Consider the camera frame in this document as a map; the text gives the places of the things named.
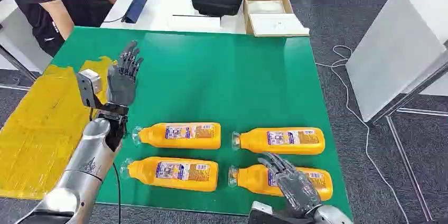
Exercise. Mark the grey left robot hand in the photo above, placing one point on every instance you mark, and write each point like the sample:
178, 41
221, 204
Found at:
121, 84

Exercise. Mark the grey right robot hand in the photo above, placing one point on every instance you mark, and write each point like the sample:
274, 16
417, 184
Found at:
297, 187

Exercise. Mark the orange drink bottle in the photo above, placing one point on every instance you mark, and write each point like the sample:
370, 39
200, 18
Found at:
182, 136
171, 174
253, 180
280, 141

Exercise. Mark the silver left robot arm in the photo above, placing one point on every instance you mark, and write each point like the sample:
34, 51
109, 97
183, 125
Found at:
87, 166

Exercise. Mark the dark blue tablet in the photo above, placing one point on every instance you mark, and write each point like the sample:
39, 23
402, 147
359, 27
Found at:
136, 7

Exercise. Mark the green table mat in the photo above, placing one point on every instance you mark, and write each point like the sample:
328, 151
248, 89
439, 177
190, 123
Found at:
217, 82

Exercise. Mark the grey metal table leg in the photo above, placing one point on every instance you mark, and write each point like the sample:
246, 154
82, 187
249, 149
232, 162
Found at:
15, 63

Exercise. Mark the cardboard box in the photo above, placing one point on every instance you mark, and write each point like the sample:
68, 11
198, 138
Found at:
249, 9

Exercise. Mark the white foam sheet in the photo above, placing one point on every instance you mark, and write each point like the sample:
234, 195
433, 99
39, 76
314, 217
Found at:
266, 6
278, 24

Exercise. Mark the white angled table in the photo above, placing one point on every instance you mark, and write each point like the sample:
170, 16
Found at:
395, 47

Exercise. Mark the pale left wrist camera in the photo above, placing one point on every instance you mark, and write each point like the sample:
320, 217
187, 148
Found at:
88, 82

